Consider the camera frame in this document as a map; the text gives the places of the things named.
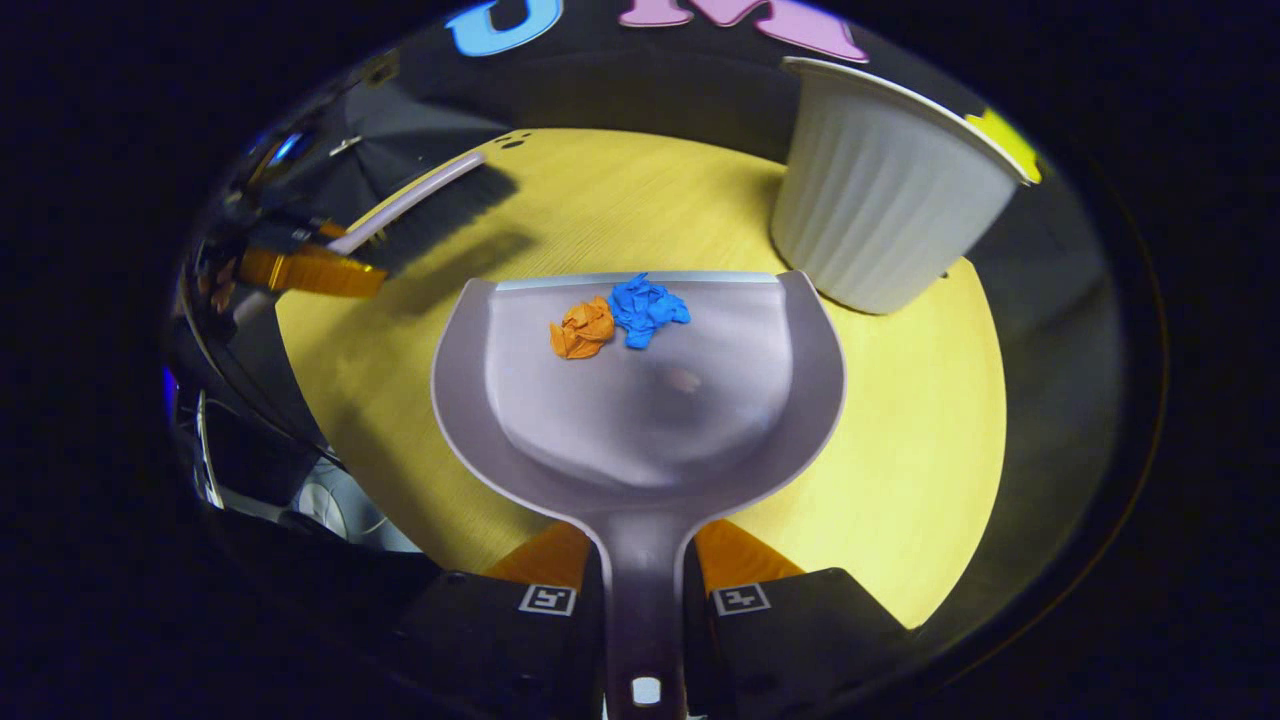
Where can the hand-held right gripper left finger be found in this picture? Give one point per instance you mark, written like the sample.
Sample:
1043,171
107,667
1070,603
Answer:
480,640

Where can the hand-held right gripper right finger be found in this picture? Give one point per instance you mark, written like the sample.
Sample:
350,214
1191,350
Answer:
800,640

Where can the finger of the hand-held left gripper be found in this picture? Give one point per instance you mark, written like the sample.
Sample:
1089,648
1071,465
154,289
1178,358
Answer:
320,272

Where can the small pink broom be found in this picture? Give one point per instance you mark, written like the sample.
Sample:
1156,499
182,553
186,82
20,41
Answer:
450,205

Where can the orange paper trash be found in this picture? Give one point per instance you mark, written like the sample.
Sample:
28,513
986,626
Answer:
582,330

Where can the pale pink dustpan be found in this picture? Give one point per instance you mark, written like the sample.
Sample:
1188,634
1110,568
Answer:
640,420

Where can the blue paper trash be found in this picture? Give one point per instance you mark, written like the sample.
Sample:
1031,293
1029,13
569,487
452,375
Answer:
645,308

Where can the white ribbed garbage bin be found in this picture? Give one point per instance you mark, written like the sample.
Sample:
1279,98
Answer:
880,200

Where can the yellow wooden desktop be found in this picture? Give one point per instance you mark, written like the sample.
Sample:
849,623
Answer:
900,450

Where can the silver cloth clip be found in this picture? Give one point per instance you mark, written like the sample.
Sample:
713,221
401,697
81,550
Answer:
345,146

